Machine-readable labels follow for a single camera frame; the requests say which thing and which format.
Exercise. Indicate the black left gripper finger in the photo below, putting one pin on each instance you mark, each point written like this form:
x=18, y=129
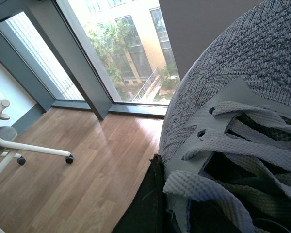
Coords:
x=145, y=213

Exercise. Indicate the grey sneaker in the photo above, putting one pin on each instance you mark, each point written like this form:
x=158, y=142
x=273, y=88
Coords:
x=226, y=138

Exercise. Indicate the white office chair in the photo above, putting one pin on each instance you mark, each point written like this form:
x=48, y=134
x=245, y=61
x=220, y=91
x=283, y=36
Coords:
x=9, y=148

